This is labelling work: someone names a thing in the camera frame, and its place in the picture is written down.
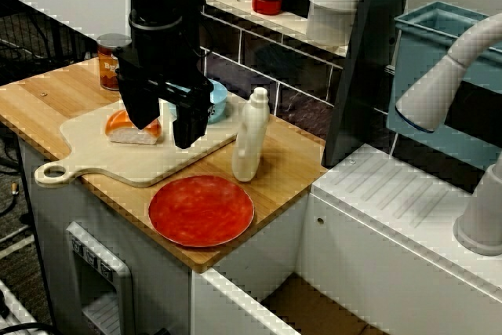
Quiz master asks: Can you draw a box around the teal plastic bin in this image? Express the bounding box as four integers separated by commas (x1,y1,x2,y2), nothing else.
386,0,502,173

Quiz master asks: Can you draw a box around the white toy kitchen cabinet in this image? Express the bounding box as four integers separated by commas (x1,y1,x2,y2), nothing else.
17,137,313,335

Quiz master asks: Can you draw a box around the red round plate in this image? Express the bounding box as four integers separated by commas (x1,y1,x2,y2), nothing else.
147,174,255,249

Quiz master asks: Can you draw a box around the white plastic detergent bottle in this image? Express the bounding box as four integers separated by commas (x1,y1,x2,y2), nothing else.
231,86,271,183

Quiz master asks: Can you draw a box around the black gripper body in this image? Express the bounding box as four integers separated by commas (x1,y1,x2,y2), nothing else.
112,24,216,116

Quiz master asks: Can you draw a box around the grey toy faucet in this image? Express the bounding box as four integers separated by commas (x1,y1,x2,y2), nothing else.
394,13,502,257

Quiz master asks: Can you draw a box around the white lidded container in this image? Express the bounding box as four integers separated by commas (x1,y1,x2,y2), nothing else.
304,0,362,48

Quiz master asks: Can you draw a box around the wooden cutting board with handle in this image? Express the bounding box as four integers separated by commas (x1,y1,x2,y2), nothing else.
34,99,238,189

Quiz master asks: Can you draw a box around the black wire mesh panel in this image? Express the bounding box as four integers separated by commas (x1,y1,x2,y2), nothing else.
0,0,99,87

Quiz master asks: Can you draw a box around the salmon nigiri sushi toy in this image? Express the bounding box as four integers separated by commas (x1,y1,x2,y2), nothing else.
104,109,163,146

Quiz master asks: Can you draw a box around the orange beans can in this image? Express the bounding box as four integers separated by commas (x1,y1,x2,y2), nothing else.
96,32,133,92

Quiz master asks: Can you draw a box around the white tiled shelf ledge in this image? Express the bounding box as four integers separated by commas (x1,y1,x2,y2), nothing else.
202,0,350,57

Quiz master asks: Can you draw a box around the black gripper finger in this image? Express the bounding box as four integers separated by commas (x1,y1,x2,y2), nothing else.
117,75,162,131
172,101,215,151

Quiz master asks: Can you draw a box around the dark grey upright panel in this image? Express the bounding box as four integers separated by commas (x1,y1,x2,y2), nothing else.
321,0,417,167

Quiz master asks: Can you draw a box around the white toy sink unit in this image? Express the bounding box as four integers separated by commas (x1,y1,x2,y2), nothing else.
190,142,502,335

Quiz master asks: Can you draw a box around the light blue bowl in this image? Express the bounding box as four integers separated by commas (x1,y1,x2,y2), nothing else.
168,78,228,124

